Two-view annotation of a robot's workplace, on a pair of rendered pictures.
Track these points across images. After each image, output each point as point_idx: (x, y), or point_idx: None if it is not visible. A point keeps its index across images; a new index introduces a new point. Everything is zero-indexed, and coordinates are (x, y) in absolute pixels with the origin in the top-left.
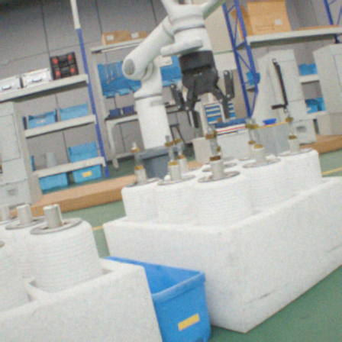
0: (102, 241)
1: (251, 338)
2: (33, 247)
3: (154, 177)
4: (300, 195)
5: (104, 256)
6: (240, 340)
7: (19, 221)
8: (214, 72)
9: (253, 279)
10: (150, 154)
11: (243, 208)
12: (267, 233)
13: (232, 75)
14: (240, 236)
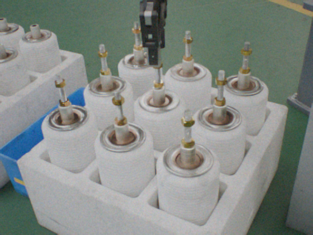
0: (303, 53)
1: (28, 230)
2: None
3: (310, 35)
4: (119, 197)
5: (252, 73)
6: (29, 222)
7: (12, 48)
8: (143, 4)
9: (42, 202)
10: (311, 8)
11: (54, 156)
12: (55, 190)
13: (153, 19)
14: (27, 170)
